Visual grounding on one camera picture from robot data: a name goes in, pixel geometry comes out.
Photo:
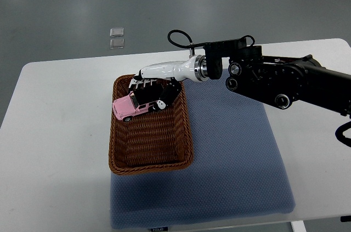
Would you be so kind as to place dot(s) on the blue grey cushion mat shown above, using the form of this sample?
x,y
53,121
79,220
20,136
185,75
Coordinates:
x,y
237,169

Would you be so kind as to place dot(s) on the pink toy car black roof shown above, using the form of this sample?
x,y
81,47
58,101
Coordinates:
x,y
127,107

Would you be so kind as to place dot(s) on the upper clear floor tile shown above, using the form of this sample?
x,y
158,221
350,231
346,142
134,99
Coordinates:
x,y
117,32

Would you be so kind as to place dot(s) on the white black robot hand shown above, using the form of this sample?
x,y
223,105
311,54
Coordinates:
x,y
195,69

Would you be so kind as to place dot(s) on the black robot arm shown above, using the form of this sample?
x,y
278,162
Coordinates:
x,y
274,80

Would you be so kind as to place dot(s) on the brown wicker basket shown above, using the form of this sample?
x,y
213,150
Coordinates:
x,y
153,142

